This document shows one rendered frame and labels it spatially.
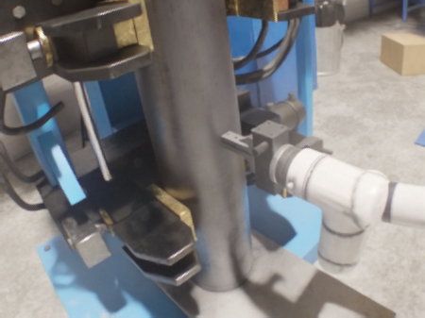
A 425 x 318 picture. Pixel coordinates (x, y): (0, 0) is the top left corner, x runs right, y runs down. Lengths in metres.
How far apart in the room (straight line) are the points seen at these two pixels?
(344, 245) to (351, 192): 0.11
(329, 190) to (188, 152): 0.32
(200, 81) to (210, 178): 0.22
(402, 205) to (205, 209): 0.45
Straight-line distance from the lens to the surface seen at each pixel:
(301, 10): 0.76
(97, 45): 0.53
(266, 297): 1.04
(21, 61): 0.62
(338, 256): 0.60
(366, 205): 0.50
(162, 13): 0.60
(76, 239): 0.81
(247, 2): 0.78
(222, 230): 0.85
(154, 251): 0.70
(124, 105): 1.11
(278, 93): 2.33
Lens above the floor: 1.03
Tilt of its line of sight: 31 degrees down
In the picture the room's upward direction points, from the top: 9 degrees counter-clockwise
